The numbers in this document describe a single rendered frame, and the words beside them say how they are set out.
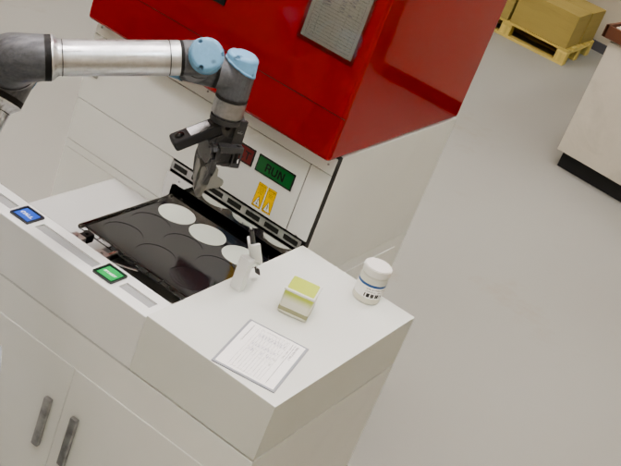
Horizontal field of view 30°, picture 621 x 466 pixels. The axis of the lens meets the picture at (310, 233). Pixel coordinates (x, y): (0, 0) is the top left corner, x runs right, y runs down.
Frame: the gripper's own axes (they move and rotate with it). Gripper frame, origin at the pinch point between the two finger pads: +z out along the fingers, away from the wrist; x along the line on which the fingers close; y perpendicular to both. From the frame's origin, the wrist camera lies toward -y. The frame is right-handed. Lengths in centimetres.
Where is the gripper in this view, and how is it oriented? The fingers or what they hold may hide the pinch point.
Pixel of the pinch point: (195, 191)
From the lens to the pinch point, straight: 272.5
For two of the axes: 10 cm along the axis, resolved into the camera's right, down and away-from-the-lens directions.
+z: -3.0, 8.5, 4.3
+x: -4.2, -5.2, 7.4
